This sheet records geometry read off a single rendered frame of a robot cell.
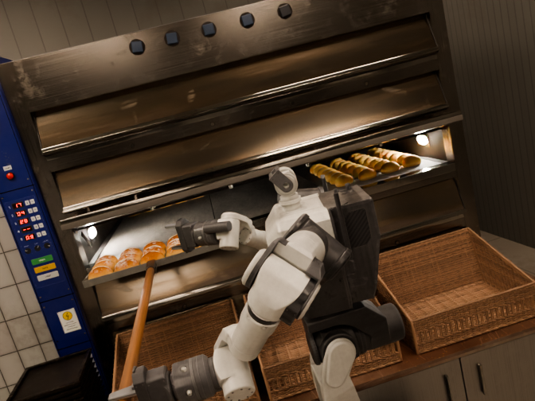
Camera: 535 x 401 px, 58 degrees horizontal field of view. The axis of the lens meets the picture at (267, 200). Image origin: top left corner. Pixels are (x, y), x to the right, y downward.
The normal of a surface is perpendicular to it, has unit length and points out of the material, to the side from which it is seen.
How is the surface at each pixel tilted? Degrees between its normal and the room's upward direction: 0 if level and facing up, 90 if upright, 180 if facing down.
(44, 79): 90
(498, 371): 90
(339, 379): 90
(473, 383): 90
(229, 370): 35
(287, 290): 66
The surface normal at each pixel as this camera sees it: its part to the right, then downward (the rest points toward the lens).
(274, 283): -0.07, -0.18
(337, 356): 0.16, 0.18
